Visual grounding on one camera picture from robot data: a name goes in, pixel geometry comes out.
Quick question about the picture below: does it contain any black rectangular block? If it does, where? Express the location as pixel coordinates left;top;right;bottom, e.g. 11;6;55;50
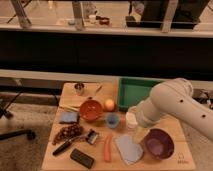
70;149;94;169

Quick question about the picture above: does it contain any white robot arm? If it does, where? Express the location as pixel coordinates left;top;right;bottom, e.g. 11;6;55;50
135;78;213;141

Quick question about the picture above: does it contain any small blue cup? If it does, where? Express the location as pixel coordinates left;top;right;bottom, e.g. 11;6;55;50
105;113;120;129

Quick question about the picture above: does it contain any orange carrot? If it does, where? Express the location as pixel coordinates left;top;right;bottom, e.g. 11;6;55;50
104;134;113;162

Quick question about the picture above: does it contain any blue sponge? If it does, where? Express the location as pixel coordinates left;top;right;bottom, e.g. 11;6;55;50
59;112;78;123

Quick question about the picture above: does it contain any bunch of dark grapes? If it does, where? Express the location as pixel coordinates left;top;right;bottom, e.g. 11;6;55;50
52;123;83;145

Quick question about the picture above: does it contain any white cup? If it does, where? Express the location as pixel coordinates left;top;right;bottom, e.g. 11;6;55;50
125;112;138;129

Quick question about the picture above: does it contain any purple bowl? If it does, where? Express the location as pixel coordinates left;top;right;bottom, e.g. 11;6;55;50
143;128;175;160

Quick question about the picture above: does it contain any wooden spoon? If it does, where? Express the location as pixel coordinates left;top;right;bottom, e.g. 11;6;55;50
87;85;103;100

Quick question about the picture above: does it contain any small metal cup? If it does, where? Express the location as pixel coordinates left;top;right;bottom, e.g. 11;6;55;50
74;82;84;96

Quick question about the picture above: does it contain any black office chair base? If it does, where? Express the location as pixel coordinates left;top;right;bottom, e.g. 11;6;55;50
0;91;37;142

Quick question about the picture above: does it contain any orange red bowl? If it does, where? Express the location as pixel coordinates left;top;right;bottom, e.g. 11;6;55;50
79;100;103;122

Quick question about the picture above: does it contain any green plastic tray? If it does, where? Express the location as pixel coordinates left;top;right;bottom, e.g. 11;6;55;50
117;78;159;112

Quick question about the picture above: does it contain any peach coloured ball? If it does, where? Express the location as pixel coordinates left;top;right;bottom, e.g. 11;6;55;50
104;99;115;111

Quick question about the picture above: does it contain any light blue cloth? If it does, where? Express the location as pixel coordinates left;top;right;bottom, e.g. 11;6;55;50
115;134;143;165

